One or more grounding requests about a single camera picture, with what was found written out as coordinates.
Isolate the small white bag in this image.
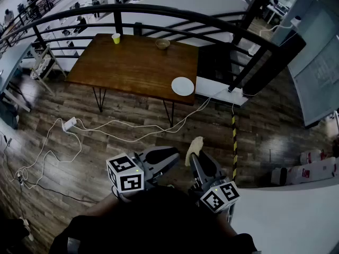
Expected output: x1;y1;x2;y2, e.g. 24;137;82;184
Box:
299;149;326;166

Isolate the yellow black hazard strip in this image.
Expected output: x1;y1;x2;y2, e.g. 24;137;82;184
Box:
231;113;238;182

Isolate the beige bowl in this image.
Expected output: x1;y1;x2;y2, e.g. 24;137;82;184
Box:
155;38;171;50

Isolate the white desk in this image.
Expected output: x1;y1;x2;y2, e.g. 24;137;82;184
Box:
0;43;33;114

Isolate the white power strip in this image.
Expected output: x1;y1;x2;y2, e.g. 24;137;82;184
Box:
61;116;78;132

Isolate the light wooden frame chair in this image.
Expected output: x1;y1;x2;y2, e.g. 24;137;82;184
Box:
29;44;67;95

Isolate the looped white cable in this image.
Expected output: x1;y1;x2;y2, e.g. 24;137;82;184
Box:
10;117;83;191

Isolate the white railing base ledge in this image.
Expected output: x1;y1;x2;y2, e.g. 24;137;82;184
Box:
194;76;250;107

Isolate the dark wide pillar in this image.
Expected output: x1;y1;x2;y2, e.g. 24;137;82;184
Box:
242;32;307;97

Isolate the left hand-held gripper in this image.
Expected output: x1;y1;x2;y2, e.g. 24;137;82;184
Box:
106;146;181;194

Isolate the brown wooden table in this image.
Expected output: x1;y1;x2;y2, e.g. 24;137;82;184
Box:
64;33;200;128

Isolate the glass board panel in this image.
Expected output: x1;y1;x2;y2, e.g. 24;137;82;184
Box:
287;34;339;128

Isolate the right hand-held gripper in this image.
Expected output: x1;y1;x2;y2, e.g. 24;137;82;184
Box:
189;150;240;214

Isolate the person's right forearm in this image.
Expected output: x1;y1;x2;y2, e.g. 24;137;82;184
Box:
219;212;240;238

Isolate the person's dark clothing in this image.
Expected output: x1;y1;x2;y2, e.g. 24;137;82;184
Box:
49;186;258;254

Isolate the person's left forearm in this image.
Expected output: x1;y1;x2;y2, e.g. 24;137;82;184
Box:
86;193;133;218

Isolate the white camera cable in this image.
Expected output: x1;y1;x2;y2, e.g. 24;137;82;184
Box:
259;22;295;38

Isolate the large white bag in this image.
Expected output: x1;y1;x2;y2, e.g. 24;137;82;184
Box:
287;157;337;185

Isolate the white round plate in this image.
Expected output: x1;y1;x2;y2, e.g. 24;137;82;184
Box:
171;76;195;97

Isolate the yellow sponge cloth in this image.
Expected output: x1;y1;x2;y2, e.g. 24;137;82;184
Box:
184;136;205;167

